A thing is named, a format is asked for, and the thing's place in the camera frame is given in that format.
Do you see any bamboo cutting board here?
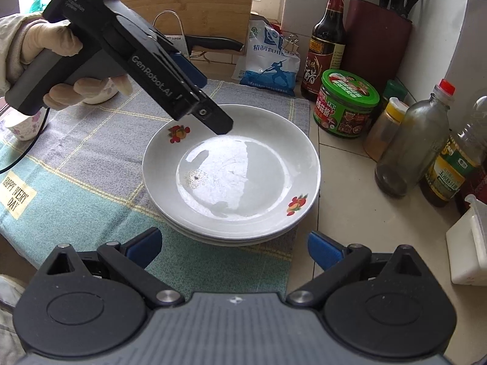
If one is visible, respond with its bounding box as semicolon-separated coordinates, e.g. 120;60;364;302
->
121;0;257;44

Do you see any white floral bowl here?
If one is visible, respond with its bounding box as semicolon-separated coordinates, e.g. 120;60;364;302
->
3;108;49;142

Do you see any dark red knife block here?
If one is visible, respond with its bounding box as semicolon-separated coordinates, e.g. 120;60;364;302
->
344;0;413;92

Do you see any metal wire rack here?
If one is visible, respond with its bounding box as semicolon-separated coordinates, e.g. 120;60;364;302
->
152;11;191;59

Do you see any dark vinegar bottle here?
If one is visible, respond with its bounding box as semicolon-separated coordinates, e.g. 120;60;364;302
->
300;0;348;101

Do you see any red cap glass bottle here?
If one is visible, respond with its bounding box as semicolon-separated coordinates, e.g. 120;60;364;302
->
375;79;456;198

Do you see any dark green cap jar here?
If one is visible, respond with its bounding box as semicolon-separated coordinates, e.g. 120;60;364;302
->
380;80;406;111

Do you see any green lid sauce jar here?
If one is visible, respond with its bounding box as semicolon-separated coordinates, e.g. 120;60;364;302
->
314;69;380;138

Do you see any red sauce bottle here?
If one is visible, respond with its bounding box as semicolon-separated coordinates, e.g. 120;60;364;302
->
457;167;487;214

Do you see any white plastic box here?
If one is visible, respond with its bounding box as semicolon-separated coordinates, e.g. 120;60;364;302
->
446;194;487;286

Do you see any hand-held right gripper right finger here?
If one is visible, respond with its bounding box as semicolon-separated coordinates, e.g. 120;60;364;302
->
286;230;438;307

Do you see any black cable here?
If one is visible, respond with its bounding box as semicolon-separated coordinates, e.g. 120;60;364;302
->
0;106;51;173

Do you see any black handled kitchen knife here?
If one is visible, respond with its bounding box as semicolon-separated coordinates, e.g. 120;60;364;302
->
167;35;245;53

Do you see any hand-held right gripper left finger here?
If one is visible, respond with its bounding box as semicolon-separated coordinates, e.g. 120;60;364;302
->
38;227;185;310

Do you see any person's left forearm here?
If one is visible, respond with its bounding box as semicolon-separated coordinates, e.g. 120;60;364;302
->
0;15;43;94

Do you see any yellow cap spice jar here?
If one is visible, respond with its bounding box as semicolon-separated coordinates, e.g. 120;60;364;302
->
363;97;409;161

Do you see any green label oil bottle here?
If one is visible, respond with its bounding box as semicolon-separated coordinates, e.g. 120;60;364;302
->
419;97;487;208

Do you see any person's left hand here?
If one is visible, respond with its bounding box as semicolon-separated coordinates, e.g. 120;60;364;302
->
21;19;134;110

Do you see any white jacket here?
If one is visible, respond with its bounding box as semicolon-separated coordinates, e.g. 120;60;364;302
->
0;274;42;365

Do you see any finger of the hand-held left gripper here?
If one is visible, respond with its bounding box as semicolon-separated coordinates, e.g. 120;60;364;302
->
170;51;208;89
184;93;234;136

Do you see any white blue salt bag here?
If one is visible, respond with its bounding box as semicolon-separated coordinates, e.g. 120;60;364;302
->
240;19;299;97

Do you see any grey checked dish mat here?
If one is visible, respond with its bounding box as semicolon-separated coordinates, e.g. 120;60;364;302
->
0;79;310;301

